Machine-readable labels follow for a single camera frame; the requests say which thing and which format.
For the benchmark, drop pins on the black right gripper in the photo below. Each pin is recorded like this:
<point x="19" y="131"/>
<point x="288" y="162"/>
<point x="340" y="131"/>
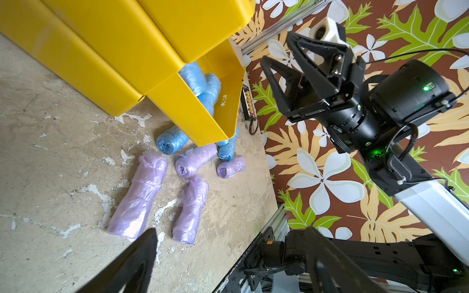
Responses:
<point x="330" y="90"/>

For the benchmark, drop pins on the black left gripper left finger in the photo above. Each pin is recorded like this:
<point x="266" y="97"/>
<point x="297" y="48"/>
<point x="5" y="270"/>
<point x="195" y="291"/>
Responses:
<point x="131" y="271"/>

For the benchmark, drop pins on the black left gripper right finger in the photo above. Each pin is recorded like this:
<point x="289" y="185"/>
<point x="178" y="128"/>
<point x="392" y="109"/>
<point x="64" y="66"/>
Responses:
<point x="331" y="271"/>

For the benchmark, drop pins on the blue trash bag roll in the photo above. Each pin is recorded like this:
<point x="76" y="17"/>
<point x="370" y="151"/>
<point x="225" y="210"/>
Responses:
<point x="171" y="140"/>
<point x="226" y="148"/>
<point x="210" y="96"/>
<point x="194" y="77"/>

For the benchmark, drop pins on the yellow drawer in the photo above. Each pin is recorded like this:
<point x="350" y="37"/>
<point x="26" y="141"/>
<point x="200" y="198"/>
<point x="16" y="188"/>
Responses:
<point x="175" y="99"/>

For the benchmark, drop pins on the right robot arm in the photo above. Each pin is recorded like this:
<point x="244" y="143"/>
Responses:
<point x="366" y="195"/>

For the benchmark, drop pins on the purple trash bag roll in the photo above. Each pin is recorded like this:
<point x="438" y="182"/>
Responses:
<point x="131" y="215"/>
<point x="193" y="200"/>
<point x="190" y="163"/>
<point x="228" y="168"/>

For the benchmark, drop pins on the yellow plastic drawer cabinet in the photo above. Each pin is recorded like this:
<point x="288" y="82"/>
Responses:
<point x="116" y="52"/>

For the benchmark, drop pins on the black parallel charging board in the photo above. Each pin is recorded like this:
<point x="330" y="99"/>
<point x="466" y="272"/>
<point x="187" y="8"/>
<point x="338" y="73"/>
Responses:
<point x="249" y="111"/>

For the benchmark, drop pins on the aluminium frame post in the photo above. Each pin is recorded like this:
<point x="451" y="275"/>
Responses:
<point x="290" y="19"/>

